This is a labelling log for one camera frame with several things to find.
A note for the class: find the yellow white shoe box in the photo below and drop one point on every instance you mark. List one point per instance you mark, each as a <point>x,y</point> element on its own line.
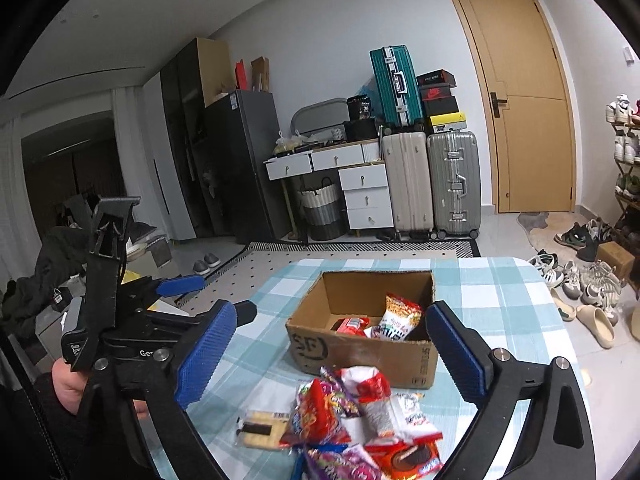
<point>447,122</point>

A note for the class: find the small red snack packet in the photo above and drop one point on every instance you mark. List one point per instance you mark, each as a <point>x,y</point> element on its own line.
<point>352,326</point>

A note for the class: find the red shoe box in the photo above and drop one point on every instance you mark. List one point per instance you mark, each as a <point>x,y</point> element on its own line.
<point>436,92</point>

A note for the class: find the white colourful-print snack packet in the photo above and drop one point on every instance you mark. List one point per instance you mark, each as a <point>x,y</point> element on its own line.
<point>412,415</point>

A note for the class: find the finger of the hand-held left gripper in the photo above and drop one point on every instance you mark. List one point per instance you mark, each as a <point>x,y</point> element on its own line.
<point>246,312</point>
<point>177,286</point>

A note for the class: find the white curtain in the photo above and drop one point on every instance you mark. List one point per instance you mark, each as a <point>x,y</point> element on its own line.
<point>132,150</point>

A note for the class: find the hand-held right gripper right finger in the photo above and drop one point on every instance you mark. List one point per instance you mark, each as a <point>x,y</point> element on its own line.
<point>455,355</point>

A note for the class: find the brown cardboard box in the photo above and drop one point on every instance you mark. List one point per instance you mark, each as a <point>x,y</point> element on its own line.
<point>310,350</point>

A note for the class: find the red paper bag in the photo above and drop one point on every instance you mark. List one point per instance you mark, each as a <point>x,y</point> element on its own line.
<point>241,77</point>

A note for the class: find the black shoe box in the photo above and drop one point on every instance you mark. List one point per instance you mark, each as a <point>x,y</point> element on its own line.
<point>440,107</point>
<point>436,78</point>

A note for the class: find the purple snack packet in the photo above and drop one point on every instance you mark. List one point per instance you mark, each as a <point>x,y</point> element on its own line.
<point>345,465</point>

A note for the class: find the orange cookie packet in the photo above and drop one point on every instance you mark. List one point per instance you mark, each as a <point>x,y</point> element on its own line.
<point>405,457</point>

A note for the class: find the teal suitcase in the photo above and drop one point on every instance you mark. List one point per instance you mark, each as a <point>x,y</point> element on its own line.
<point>387,85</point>

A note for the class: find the grey slipper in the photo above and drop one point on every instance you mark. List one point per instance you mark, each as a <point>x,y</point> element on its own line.
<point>201,268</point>
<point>212,260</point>

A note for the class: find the beige suitcase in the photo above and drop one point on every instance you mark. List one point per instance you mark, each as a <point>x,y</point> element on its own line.
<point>407,185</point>

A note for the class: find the beige grey door mat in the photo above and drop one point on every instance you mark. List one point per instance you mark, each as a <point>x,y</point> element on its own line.
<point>542,230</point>

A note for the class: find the scattered shoes pile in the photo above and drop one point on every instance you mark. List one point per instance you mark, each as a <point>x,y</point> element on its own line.
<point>585,290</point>

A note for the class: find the silver suitcase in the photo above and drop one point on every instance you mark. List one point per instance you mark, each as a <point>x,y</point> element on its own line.
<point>452,185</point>

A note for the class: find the brown paper bag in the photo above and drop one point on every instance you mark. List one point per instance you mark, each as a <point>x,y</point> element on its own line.
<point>260,75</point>

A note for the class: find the white desk with drawers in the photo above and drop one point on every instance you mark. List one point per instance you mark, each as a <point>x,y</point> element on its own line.
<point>365,180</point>

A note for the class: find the tall dark wardrobe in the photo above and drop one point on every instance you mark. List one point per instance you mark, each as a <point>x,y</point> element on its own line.
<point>180,135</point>

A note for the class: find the person's left forearm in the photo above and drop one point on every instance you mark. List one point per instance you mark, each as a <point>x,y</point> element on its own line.
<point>45,445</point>

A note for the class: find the white wall switch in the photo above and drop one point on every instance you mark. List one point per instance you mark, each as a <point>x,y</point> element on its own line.
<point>629,55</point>

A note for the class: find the plastic bag yellow contents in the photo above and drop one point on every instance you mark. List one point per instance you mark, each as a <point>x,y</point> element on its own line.
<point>286,145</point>

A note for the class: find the white orange-topped snack packet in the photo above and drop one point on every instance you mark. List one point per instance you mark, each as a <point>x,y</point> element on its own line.
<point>397,320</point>

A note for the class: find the small brown carton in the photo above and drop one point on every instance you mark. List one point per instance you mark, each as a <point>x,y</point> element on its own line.
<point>616,259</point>

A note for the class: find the black box white print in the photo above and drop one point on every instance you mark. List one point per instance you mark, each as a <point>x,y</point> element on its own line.
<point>361,107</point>

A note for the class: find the dark clothes heap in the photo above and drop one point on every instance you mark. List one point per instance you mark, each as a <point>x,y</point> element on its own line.
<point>45,270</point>

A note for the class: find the grey framed mirror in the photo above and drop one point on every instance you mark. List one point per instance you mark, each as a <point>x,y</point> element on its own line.
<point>320,112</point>

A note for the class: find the wooden shoe rack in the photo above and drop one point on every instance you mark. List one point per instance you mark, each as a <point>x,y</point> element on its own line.
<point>629,220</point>

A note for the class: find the black bag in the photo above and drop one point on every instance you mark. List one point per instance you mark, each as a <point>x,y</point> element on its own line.
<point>361,131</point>

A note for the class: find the white and red snack packet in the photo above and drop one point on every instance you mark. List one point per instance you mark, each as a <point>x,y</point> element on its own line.
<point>377,412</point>

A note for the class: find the clear cracker packet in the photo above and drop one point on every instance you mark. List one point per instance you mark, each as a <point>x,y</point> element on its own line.
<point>260,430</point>

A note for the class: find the rows of sneakers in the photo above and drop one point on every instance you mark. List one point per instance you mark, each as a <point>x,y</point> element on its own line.
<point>622,145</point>

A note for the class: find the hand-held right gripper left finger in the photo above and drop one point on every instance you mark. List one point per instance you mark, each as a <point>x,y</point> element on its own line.
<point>205,355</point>

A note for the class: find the person's left hand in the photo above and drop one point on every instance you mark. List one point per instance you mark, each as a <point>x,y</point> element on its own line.
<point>67,385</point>

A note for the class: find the black white patterned rug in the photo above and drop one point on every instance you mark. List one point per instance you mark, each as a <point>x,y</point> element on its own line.
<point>280,260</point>

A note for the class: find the wooden door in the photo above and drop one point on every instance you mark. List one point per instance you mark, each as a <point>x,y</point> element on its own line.
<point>525,150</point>

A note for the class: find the striped laundry basket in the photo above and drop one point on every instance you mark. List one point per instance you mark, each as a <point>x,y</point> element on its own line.
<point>322,210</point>

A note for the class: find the dark grey refrigerator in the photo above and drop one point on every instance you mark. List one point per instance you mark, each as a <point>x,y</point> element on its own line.
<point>240,170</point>

